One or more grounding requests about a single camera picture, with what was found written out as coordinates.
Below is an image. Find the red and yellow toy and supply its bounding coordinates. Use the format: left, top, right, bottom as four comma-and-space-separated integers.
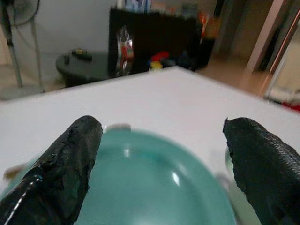
148, 50, 170, 72

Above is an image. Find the round dark side table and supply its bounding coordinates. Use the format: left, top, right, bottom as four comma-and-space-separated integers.
55, 52, 110, 88

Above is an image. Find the white glass door frame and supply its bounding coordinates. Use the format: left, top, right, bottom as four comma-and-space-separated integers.
245, 0, 300, 104

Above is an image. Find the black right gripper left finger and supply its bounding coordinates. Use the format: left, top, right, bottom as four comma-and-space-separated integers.
0, 115, 103, 225

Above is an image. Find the clear plastic snack bag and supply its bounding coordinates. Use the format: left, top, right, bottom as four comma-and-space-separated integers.
115, 25, 135, 77

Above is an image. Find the black cabinet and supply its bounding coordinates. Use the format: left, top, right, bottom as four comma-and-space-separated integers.
108, 7, 215, 78

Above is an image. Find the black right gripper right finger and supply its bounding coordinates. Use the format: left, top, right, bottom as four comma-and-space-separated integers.
223, 117, 300, 225

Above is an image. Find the standing fan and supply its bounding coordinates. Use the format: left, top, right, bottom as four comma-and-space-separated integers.
0, 0, 46, 100

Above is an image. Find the teal green plate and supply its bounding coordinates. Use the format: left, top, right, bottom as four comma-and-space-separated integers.
0, 123, 237, 225

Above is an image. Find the orange packet on cabinet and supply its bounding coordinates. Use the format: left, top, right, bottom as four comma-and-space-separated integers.
198, 10, 220, 40

